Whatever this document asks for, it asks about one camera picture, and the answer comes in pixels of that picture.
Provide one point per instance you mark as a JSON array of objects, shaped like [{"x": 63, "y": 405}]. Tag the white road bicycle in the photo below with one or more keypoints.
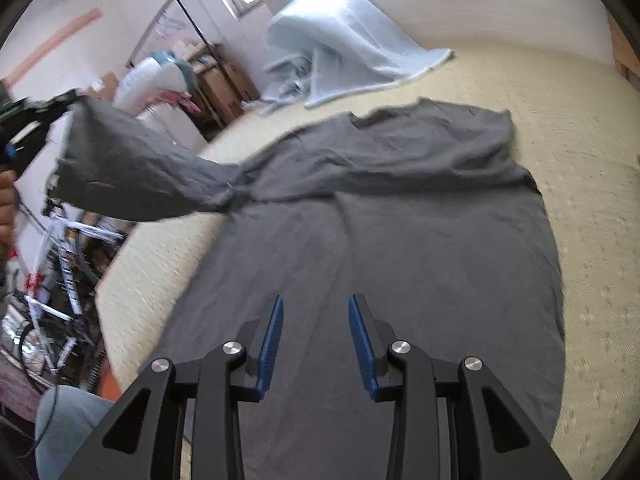
[{"x": 55, "y": 270}]

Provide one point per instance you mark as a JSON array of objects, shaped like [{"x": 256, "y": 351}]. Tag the red paper wall strip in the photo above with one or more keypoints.
[{"x": 55, "y": 40}]

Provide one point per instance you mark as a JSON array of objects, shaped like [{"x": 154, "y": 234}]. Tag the whale plush pillow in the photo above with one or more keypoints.
[{"x": 150, "y": 77}]

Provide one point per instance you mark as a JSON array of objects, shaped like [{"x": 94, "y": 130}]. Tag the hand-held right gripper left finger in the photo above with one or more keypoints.
[{"x": 270, "y": 345}]

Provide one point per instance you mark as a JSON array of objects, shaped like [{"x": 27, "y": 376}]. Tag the grey t-shirt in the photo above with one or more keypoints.
[{"x": 375, "y": 210}]

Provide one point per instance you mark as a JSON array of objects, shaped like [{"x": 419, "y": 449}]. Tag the person's left hand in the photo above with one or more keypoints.
[{"x": 7, "y": 210}]

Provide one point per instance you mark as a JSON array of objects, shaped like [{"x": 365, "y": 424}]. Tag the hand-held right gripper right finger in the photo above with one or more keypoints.
[{"x": 361, "y": 345}]

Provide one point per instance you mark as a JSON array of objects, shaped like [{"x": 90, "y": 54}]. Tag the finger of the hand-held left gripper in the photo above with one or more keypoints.
[{"x": 57, "y": 105}]

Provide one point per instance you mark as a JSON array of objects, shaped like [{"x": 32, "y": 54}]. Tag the red plaid cloth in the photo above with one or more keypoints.
[{"x": 182, "y": 102}]

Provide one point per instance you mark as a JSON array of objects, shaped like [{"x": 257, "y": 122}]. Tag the wooden headboard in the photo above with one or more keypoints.
[{"x": 625, "y": 50}]

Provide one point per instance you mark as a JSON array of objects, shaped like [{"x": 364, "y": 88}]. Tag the brown cardboard box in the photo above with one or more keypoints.
[{"x": 225, "y": 90}]

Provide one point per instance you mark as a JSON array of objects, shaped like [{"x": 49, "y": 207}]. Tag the person's leg in jeans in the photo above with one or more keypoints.
[{"x": 70, "y": 425}]

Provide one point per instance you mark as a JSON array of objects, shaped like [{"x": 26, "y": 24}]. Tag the light blue blanket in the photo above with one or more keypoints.
[{"x": 350, "y": 45}]

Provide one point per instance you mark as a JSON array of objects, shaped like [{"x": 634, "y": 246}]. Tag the black clothes rack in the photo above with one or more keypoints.
[{"x": 195, "y": 25}]

